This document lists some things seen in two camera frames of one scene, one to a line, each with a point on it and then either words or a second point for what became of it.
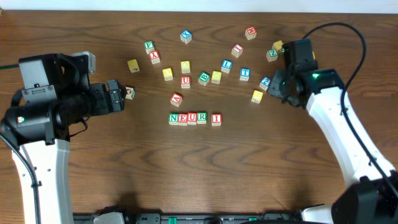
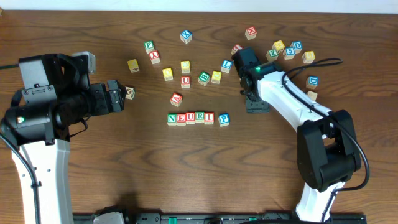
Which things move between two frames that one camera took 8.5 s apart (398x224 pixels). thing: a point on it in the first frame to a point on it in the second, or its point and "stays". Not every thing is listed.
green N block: x=173 y=119 stays
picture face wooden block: x=130 y=93 stays
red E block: x=183 y=119 stays
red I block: x=216 y=119 to x=209 y=118
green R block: x=201 y=117 stays
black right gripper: x=280 y=88 to x=256 y=106
